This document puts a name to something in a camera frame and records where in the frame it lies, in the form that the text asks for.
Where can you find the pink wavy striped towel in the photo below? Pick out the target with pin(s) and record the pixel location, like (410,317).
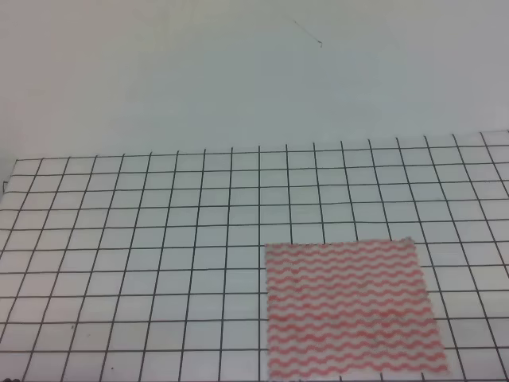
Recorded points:
(345,307)

